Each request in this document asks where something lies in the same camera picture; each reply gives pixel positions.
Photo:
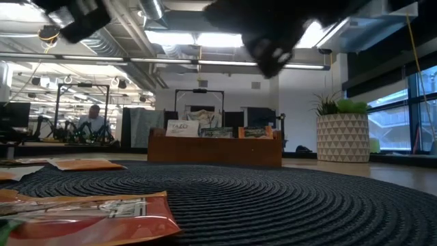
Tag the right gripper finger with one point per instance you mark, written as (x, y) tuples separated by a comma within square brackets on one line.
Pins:
[(273, 54)]

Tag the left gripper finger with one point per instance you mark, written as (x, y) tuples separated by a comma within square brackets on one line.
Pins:
[(85, 27)]

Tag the red Ahmad tea bag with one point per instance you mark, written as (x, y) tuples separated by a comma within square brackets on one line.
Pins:
[(255, 132), (102, 232), (24, 161)]

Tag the green blue tea packet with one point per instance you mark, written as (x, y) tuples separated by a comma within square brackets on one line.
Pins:
[(216, 132)]

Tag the white orange Tazo tea bag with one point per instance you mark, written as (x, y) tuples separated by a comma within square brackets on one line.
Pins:
[(85, 165), (182, 128), (17, 172)]

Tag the background black robot arm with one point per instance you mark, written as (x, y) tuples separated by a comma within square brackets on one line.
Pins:
[(40, 124), (70, 131)]

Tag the wooden tea organizer box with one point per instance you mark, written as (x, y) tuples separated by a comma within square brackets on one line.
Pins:
[(215, 153)]

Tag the long ceiling strip light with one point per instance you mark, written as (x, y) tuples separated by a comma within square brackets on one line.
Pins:
[(92, 58)]

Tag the person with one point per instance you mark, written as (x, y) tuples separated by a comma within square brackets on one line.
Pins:
[(94, 111)]

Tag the small black bag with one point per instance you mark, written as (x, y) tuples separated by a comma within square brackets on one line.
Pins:
[(304, 149)]

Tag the potted plant in patterned pot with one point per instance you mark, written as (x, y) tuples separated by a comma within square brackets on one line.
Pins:
[(343, 140)]

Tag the grey office partition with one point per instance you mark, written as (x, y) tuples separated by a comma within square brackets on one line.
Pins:
[(143, 126)]

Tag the black upright panel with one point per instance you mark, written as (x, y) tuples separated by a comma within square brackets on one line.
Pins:
[(170, 116)]

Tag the dark background table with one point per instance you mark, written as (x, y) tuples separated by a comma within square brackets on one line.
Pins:
[(68, 147)]

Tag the small green object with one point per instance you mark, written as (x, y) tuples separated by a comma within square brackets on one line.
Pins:
[(375, 146)]

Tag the round dark woven placemat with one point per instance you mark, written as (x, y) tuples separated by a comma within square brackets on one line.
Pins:
[(239, 205)]

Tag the black background station frame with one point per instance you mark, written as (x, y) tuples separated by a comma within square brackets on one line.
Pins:
[(83, 85)]

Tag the small black camera frame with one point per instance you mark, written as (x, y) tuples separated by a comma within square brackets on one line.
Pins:
[(199, 91)]

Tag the silver rectangular air duct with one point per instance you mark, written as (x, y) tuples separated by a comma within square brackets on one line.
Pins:
[(375, 30)]

